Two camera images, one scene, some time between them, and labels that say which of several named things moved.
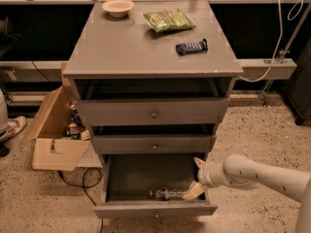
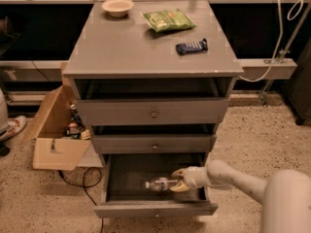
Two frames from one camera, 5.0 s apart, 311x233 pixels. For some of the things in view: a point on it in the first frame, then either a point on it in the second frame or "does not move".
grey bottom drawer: [128, 179] does not move
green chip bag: [168, 20] does not move
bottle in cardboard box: [75, 116] does not move
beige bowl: [118, 9] does not move
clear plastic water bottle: [164, 193] to [159, 183]
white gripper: [205, 175] to [193, 177]
